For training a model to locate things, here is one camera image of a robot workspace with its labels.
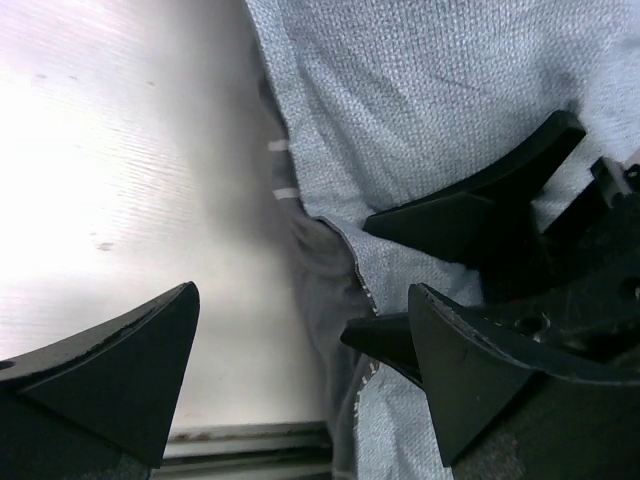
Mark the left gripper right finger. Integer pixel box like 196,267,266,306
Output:
408,284,639,466

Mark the aluminium front rail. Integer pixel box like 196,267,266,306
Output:
151,422,332,479

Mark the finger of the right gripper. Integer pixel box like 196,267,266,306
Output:
340,313,422,386

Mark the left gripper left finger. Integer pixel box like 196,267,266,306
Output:
1,282,200,469

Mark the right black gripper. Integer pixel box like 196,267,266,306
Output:
363,110,639,360

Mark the grey striped pillowcase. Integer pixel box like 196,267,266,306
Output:
248,1,639,479

